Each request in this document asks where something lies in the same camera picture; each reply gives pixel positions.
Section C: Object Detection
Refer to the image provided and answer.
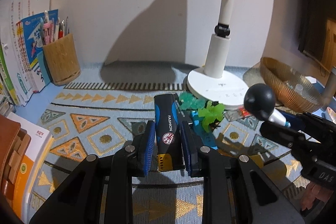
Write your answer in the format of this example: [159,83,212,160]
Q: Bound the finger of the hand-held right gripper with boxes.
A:
[260,120,315,159]
[276,109,336,140]

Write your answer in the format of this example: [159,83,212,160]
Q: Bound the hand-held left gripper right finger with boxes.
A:
[179,121,306,224]

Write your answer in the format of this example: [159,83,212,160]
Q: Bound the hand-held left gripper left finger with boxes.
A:
[29,120,156,224]

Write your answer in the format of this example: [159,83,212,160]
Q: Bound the golden ribbed glass bowl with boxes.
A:
[260,57,326,113]

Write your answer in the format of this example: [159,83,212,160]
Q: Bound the black rubber bulb blower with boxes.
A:
[244,84,292,128]

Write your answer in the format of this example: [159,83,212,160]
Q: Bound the person's right hand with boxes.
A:
[299,181,336,212]

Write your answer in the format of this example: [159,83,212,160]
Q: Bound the blue toy block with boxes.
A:
[190,111,219,150]

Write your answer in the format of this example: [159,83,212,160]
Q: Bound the black flat box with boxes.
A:
[175,100,195,125]

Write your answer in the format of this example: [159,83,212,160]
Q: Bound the bright green translucent figure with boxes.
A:
[198,103,226,133]

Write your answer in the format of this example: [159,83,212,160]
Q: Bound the teal green translucent figure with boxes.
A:
[179,92,208,111]

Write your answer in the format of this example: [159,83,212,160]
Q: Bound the patterned woven table mat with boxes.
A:
[26,81,336,224]

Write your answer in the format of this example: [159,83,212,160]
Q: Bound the white desk lamp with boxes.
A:
[187,0,298,110]

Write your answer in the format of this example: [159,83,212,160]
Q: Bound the white and orange book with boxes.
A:
[7,111,55,219]

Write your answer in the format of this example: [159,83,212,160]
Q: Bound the black flat panel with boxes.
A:
[297,0,336,67]

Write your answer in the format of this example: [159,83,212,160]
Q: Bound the woven bamboo pen holder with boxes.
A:
[42,33,81,86]

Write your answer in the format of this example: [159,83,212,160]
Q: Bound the teal thin book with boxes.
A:
[37,51,52,86]

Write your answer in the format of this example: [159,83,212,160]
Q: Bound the bundle of pens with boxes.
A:
[42,10,71,45]

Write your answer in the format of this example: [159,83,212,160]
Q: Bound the row of upright books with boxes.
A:
[0,0,59,107]

